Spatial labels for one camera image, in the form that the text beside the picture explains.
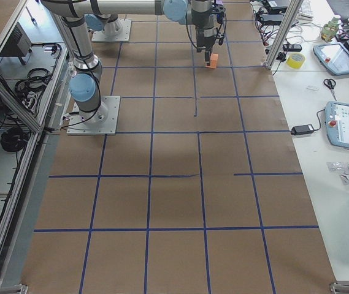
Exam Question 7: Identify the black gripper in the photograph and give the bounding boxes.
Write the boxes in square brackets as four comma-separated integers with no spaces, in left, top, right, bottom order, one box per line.
[196,26,224,66]

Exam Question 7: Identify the orange foam block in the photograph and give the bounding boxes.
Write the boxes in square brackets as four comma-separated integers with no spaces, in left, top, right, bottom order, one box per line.
[206,53,219,69]

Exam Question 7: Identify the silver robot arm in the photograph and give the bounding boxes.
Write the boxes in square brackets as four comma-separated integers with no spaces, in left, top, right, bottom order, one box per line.
[42,1,164,124]
[85,1,227,68]

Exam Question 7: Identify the yellow tape roll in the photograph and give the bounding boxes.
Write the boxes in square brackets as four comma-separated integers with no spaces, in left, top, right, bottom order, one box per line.
[286,52,305,69]

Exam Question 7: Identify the black power brick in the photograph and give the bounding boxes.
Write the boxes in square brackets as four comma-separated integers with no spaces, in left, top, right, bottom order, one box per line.
[290,124,315,136]

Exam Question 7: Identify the black scissors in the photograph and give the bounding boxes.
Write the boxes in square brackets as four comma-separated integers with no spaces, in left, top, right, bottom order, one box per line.
[323,78,337,101]

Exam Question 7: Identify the teach pendant far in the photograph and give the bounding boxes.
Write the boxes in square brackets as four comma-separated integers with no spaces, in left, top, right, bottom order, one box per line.
[313,43,349,75]

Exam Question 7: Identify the teach pendant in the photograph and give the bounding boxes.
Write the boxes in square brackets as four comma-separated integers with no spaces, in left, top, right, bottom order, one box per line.
[324,101,349,148]
[313,43,349,75]

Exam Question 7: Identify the teach pendant near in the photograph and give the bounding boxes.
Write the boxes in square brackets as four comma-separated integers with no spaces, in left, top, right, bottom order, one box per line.
[324,101,349,148]

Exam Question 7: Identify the grey control box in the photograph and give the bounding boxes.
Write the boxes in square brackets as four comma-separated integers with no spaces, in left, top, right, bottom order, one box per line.
[0,22,32,65]

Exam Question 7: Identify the black cable bundle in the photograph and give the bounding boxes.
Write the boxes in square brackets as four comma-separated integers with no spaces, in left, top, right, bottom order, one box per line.
[252,0,304,62]

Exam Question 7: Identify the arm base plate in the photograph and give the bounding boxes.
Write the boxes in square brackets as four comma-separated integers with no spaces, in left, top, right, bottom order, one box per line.
[66,96,121,135]
[91,18,132,43]

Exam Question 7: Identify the aluminium frame post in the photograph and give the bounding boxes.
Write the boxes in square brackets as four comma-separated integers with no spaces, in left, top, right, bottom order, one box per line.
[264,0,303,69]

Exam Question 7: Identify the coiled black cable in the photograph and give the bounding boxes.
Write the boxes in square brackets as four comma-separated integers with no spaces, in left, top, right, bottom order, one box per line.
[1,126,29,154]

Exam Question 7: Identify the aluminium frame rail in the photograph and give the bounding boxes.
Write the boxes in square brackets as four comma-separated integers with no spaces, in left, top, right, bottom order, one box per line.
[0,0,80,287]

